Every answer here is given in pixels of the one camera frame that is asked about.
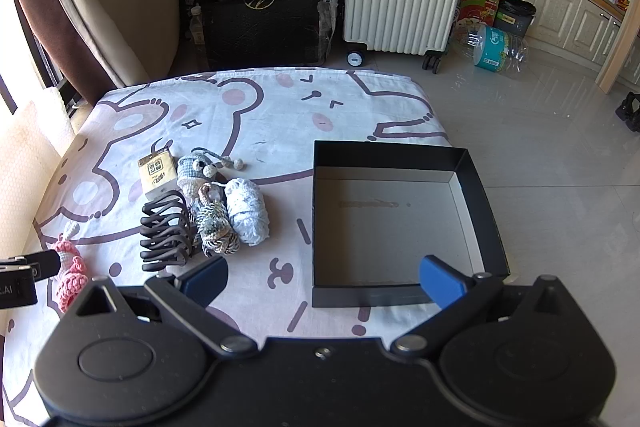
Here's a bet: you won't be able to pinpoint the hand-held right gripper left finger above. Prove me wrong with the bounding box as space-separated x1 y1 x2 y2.
70 255 258 355

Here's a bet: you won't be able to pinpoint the braided rope bundle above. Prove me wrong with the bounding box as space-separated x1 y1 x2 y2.
194 183 242 257

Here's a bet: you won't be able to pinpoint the wooden table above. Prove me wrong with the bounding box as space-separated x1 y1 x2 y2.
595 0 640 95

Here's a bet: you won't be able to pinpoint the black object on floor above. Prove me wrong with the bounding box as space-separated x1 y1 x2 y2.
615 92 640 132

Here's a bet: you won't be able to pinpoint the small clear bottle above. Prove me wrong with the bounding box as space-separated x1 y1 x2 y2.
189 4 207 45

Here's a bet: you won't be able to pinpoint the dark trash bin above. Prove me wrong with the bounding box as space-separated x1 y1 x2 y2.
492 0 537 38

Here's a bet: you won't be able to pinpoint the pink crochet bunny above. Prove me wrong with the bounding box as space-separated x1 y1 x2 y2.
52 222 88 313

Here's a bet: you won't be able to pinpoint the black cardboard box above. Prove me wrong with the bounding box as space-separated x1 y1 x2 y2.
311 140 511 309

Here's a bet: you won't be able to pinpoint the white kitchen cabinets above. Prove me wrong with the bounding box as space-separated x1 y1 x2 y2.
470 0 623 68

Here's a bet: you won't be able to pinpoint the dark grey hair claw clip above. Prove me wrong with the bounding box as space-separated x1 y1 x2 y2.
140 190 197 272

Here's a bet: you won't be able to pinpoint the grey crochet mouse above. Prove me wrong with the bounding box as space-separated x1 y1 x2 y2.
177 148 246 198

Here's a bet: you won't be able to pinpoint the beige tissue packet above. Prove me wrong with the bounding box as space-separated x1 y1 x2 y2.
137 151 178 202

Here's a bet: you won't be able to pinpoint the white lace roll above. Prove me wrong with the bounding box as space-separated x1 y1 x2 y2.
222 177 271 247

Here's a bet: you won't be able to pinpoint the bear print blanket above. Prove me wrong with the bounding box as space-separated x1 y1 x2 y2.
0 67 456 427

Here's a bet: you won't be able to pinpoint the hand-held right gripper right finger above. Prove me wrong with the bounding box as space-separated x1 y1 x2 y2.
391 255 576 354

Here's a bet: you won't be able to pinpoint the large teal label water bottle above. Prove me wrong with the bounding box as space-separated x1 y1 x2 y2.
452 24 530 80

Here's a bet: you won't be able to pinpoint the brown curtain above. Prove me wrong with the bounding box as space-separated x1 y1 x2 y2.
0 0 98 108

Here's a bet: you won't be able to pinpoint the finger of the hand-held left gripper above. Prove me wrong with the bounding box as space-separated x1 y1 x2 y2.
24 249 61 279

